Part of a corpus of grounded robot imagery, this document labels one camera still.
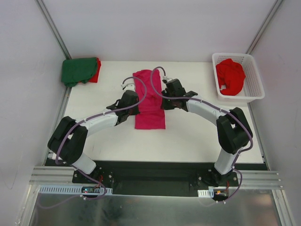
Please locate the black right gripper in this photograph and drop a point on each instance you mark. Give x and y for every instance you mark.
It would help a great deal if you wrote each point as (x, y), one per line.
(165, 103)

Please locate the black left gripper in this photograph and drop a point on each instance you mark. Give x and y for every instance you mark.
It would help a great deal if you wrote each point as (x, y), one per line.
(135, 109)

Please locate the pink t shirt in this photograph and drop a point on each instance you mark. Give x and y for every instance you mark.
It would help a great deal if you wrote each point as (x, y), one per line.
(151, 115)

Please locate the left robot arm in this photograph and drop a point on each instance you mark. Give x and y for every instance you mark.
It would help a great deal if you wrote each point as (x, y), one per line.
(69, 137)

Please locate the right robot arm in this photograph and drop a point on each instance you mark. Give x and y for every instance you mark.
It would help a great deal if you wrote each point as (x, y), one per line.
(233, 129)

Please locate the folded red t shirt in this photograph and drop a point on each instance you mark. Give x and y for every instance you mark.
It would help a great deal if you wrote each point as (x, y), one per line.
(94, 78)

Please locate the red t shirt in basket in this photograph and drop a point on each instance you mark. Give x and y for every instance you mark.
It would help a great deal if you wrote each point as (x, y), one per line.
(230, 77)

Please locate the folded green t shirt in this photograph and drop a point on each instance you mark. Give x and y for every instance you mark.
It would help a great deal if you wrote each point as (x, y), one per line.
(79, 70)

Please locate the white plastic laundry basket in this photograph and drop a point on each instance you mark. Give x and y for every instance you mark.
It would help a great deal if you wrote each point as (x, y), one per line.
(253, 87)

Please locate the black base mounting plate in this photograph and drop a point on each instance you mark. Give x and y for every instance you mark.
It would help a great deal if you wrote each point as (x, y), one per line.
(179, 179)

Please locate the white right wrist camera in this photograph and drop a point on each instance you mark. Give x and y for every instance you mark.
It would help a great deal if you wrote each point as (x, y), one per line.
(165, 78)

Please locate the right white cable duct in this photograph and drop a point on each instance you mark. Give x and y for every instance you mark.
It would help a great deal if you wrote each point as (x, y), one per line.
(212, 192)

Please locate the white cable duct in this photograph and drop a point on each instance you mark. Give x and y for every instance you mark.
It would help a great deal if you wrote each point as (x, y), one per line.
(212, 192)
(84, 190)

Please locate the left white cable duct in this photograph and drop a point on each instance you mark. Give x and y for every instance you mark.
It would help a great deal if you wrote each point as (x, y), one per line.
(84, 190)

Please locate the left aluminium corner post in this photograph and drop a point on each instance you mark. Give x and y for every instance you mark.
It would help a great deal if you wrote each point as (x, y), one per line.
(49, 20)

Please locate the aluminium corner post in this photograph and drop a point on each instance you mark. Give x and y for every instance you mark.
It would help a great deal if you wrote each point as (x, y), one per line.
(49, 20)
(264, 26)

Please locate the right aluminium corner post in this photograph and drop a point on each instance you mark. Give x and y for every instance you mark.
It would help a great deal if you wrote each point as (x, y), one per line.
(264, 26)

